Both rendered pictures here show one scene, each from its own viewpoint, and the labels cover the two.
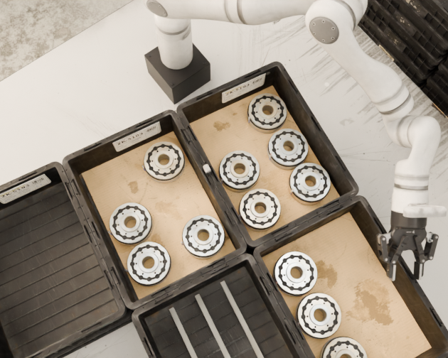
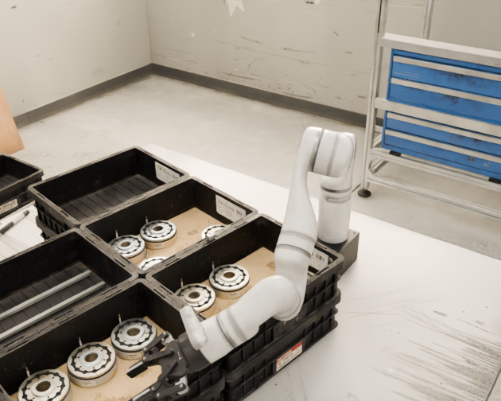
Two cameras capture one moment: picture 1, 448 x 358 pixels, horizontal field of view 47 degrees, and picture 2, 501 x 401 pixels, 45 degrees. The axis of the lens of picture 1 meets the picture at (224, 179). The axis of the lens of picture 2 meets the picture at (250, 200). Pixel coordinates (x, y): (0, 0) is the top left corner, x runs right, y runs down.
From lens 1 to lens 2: 127 cm
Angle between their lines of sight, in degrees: 56
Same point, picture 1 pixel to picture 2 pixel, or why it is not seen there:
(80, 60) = not seen: hidden behind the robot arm
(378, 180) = not seen: outside the picture
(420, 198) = (209, 328)
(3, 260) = (117, 192)
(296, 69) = (390, 340)
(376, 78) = (290, 205)
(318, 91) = (375, 364)
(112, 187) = (188, 222)
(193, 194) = not seen: hidden behind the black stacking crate
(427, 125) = (277, 278)
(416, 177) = (229, 311)
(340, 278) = (137, 380)
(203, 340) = (63, 297)
